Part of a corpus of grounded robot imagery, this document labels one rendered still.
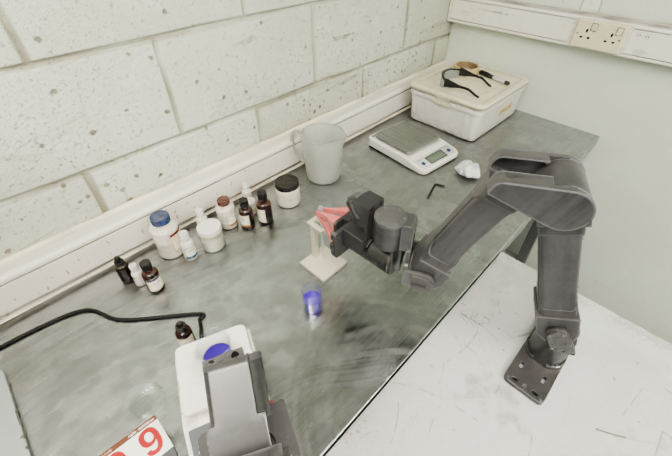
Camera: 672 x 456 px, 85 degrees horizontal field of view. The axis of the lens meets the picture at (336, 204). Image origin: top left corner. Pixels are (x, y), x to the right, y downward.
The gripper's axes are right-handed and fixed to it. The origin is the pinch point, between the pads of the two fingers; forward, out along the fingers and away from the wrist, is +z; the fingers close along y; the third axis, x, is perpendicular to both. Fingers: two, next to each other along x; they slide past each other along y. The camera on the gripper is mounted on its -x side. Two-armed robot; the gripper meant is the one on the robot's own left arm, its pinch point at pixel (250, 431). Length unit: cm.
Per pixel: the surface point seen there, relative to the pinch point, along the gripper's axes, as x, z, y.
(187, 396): -6.8, 7.6, 7.8
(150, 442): -2.4, 12.6, 15.1
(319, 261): -22.7, 26.5, -23.2
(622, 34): -56, 7, -132
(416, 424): 11.0, 7.2, -24.8
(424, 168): -41, 36, -67
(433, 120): -62, 48, -88
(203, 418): -3.0, 7.7, 6.3
